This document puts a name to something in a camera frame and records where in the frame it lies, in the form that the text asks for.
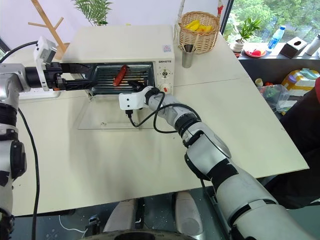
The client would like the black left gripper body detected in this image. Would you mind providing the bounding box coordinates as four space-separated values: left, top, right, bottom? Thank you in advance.
45 62 68 92

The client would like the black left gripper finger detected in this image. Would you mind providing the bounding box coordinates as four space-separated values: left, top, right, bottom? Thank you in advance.
65 78 94 91
60 63 89 75

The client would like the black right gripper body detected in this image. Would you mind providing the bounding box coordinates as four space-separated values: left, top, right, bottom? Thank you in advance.
133 81 150 95

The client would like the metal oven tray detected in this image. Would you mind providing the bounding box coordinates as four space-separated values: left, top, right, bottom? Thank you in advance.
90 64 154 95

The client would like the cream toaster oven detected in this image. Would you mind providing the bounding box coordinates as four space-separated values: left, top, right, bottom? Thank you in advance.
60 24 176 131

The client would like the red sausage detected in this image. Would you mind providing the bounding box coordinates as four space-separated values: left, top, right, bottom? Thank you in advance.
112 64 130 87

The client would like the white power strip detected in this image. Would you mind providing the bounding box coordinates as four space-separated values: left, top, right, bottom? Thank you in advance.
18 87 62 101

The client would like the wooden branch rack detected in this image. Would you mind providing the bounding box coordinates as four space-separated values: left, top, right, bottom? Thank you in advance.
27 0 71 55

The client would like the steel cup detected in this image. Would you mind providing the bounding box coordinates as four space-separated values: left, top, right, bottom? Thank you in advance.
181 44 196 69

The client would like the green leafy plant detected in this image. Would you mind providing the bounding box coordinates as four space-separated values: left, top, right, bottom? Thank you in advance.
70 0 114 27

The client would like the woven wicker basket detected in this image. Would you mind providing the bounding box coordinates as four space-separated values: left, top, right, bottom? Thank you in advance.
177 11 221 55

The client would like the yellow toy fruit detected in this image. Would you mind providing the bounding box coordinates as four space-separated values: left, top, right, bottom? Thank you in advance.
183 20 214 33

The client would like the red and white figurine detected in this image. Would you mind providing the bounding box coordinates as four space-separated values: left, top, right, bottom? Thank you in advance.
215 0 225 19

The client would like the red plate with toy fruit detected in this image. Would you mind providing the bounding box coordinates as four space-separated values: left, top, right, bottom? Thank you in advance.
243 48 267 59

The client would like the small potted green plant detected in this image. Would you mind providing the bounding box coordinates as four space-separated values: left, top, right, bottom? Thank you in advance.
229 18 262 54

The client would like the grey rounded shape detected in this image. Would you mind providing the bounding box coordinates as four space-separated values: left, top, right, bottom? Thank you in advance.
103 198 138 233

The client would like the clear plastic toy bin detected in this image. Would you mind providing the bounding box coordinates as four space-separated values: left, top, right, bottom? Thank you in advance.
256 83 299 116

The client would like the black floor plug box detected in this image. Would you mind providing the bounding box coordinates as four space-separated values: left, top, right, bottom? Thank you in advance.
86 214 101 238

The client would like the clear water bottle blue cap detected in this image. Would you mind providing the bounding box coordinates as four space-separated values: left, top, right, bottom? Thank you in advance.
267 25 287 52

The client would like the dark brown tissue box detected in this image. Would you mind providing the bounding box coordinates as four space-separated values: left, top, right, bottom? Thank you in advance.
279 36 309 60

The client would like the yellow and white toy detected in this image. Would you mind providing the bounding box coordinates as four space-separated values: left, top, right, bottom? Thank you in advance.
280 68 320 97

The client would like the white thermos bottle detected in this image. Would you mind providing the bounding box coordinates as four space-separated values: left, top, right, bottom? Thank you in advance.
305 34 320 57

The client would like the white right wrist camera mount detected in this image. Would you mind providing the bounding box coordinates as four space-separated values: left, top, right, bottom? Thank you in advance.
118 85 156 111

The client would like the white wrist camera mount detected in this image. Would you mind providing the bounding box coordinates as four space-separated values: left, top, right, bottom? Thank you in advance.
118 85 156 111
32 35 59 92

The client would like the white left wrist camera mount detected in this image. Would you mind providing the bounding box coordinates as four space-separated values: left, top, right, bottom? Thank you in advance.
32 35 59 92

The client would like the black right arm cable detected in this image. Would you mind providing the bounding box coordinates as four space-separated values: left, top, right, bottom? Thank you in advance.
124 91 202 134

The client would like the white floor cable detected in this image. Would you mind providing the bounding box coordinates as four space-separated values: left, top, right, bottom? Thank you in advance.
58 214 89 238

